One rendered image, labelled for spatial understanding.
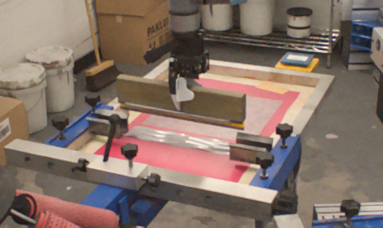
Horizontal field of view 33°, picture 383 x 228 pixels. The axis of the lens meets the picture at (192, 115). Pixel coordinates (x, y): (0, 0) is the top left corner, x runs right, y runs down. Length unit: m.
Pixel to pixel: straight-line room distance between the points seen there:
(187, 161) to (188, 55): 0.28
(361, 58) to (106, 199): 1.23
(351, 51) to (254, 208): 1.07
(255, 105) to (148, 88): 0.43
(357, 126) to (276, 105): 2.13
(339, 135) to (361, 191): 0.63
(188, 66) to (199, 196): 0.36
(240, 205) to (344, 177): 2.15
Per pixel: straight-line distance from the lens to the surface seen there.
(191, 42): 1.57
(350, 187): 3.43
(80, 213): 1.15
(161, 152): 1.71
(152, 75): 2.12
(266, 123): 1.86
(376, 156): 3.75
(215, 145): 1.73
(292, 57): 2.32
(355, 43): 2.28
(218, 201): 1.38
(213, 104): 1.61
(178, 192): 1.43
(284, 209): 1.33
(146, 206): 1.56
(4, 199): 0.90
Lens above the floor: 1.77
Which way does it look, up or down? 25 degrees down
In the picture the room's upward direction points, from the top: 2 degrees counter-clockwise
